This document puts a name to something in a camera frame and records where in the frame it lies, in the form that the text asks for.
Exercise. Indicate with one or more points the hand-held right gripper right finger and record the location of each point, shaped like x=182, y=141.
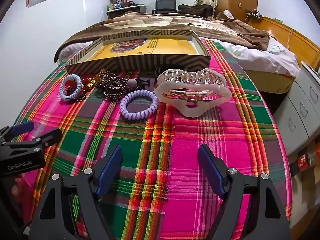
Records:
x=210, y=171

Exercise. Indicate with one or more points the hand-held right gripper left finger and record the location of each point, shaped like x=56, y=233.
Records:
x=110, y=171

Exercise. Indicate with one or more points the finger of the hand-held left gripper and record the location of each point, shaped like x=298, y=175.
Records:
x=51, y=137
x=22, y=128

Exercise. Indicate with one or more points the striped cardboard box yellow inside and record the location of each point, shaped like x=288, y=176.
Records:
x=140, y=60

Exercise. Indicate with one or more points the thin black hair elastic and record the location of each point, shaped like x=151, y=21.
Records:
x=75, y=98

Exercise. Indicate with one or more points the translucent pink hair claw clip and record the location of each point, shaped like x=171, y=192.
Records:
x=225, y=92

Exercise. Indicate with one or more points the red label soda bottle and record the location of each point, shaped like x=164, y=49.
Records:
x=306, y=158

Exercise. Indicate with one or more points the black hair band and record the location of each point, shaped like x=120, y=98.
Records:
x=172, y=69

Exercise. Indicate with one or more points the grey drawer cabinet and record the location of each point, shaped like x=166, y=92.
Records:
x=297, y=105

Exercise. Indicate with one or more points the wooden desk with shelves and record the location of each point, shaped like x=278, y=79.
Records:
x=125, y=12

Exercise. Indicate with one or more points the row of bottles on desk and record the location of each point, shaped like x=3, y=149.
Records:
x=117, y=3

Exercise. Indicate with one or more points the bed with brown blanket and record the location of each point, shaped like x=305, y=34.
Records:
x=155, y=22

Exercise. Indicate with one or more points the white pillow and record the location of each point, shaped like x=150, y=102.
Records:
x=228, y=14

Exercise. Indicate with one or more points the dark brown sofa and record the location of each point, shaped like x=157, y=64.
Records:
x=195, y=9

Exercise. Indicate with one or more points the power strip with plugs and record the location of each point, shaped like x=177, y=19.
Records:
x=254, y=14

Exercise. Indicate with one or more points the black office chair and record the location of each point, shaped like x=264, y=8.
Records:
x=165, y=5

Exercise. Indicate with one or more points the wooden bed frame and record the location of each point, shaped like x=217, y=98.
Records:
x=287, y=33

